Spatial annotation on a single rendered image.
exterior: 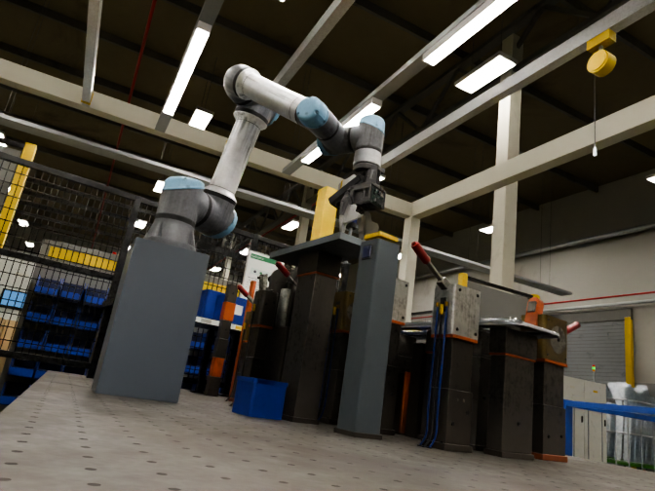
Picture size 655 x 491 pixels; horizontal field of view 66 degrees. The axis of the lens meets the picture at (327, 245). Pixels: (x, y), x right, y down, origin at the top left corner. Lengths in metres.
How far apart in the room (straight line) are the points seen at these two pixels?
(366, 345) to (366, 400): 0.12
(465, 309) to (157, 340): 0.78
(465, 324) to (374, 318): 0.21
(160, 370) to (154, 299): 0.18
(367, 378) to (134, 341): 0.61
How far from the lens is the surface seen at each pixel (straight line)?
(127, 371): 1.39
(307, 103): 1.37
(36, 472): 0.40
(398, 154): 5.44
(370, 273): 1.17
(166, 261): 1.42
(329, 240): 1.29
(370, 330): 1.14
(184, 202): 1.51
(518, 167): 5.77
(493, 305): 4.94
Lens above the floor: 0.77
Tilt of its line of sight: 16 degrees up
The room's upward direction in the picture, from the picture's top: 9 degrees clockwise
